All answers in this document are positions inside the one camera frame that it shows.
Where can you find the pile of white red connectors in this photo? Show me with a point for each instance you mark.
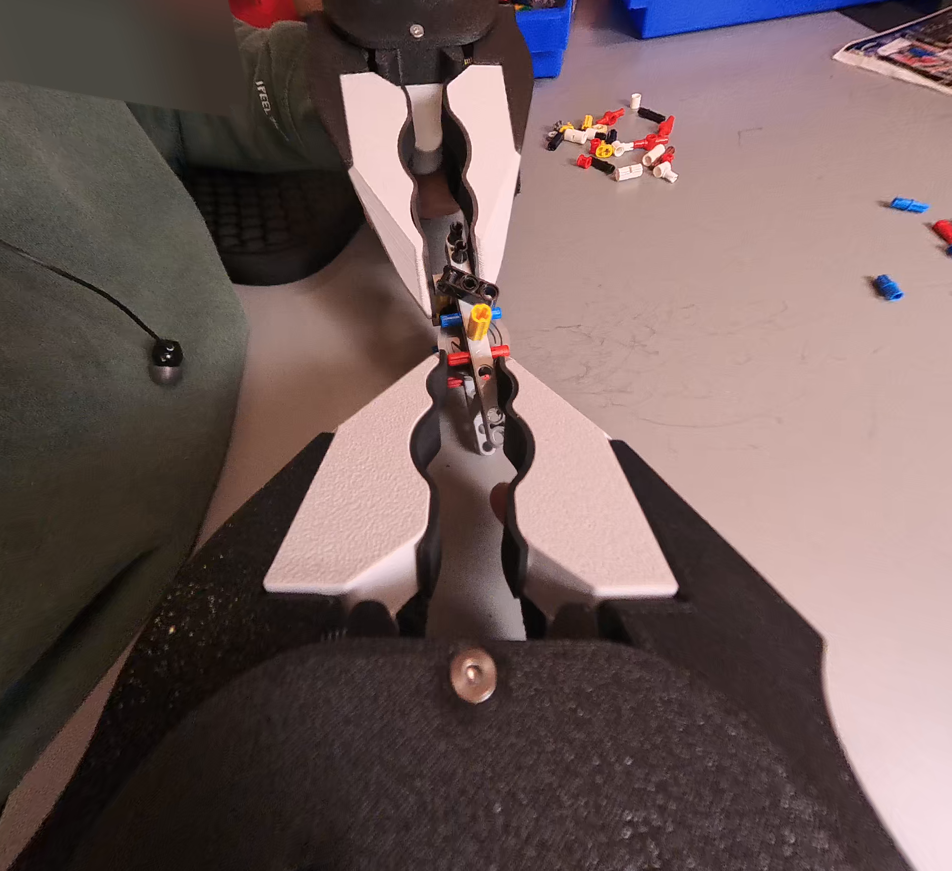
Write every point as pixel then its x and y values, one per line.
pixel 628 172

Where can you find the person's green sweatshirt torso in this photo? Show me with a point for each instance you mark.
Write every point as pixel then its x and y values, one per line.
pixel 89 477

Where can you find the blue lego pin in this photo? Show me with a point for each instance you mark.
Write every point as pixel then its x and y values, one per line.
pixel 889 287
pixel 909 204

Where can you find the person's left forearm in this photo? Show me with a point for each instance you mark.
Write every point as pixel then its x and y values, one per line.
pixel 290 67

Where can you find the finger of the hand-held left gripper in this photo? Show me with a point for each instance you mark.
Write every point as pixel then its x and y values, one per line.
pixel 491 134
pixel 375 142

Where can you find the small grey lego differential assembly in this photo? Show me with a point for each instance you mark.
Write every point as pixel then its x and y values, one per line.
pixel 476 324

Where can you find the pile of blue yellow pins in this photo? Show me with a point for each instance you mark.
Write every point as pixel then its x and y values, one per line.
pixel 943 230

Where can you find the person's right hand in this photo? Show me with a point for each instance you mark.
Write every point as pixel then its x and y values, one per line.
pixel 501 500

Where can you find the black mesh office chair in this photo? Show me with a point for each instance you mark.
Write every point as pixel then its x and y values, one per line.
pixel 268 224

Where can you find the lego instruction booklet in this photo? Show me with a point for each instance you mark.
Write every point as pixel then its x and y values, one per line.
pixel 907 52

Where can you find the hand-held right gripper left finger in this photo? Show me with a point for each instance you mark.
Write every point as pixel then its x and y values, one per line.
pixel 357 506

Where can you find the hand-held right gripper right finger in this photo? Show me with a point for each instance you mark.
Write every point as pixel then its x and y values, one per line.
pixel 587 514

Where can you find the person's left hand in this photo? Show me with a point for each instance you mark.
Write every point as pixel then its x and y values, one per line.
pixel 437 194

